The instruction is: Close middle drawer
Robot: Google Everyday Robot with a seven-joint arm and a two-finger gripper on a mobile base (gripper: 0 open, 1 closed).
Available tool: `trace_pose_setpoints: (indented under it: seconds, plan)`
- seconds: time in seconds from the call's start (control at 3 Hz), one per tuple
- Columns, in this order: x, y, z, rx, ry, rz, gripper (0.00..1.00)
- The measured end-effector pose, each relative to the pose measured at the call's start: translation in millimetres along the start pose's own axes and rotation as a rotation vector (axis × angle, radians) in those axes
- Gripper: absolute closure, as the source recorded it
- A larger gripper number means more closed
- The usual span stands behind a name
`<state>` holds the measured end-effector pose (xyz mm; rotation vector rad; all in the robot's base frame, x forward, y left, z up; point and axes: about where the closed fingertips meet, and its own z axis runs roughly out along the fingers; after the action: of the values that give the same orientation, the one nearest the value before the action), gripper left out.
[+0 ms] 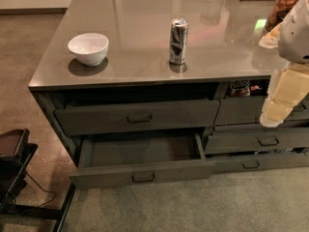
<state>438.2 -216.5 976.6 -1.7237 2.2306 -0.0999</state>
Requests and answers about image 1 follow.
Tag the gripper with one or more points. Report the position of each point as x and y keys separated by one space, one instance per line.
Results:
x=295 y=36

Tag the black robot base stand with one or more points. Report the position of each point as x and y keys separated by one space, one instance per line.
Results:
x=15 y=154

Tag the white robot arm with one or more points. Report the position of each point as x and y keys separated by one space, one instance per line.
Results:
x=293 y=38

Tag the glass snack jar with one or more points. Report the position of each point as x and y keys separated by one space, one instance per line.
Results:
x=278 y=12

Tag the grey drawer cabinet counter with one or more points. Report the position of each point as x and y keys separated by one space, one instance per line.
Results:
x=222 y=46

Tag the silver black drink can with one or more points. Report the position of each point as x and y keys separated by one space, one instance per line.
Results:
x=178 y=40

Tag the grey drawer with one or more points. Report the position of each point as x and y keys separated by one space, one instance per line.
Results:
x=140 y=159
x=256 y=140
x=143 y=116
x=247 y=110
x=259 y=162

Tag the white ceramic bowl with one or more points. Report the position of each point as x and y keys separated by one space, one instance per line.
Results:
x=89 y=49

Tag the snack bags in drawer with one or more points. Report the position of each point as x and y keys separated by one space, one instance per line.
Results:
x=245 y=88

